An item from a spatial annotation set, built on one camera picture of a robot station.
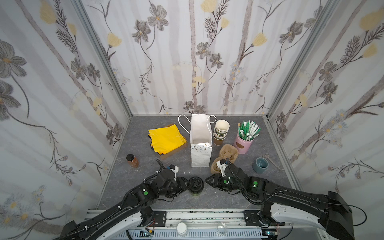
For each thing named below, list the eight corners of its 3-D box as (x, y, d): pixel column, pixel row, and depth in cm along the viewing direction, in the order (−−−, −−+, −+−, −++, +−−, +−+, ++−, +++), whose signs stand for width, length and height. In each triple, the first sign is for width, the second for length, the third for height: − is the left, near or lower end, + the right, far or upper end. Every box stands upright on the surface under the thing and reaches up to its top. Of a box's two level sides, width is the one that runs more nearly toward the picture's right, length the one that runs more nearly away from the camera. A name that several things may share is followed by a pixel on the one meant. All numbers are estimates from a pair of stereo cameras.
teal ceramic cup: (253, 173, 92) (257, 168, 86) (250, 162, 97) (254, 157, 91) (265, 173, 92) (270, 168, 87) (262, 162, 97) (266, 157, 91)
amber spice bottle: (130, 167, 94) (124, 160, 86) (132, 161, 97) (127, 153, 89) (138, 167, 94) (133, 160, 86) (139, 161, 97) (135, 153, 89)
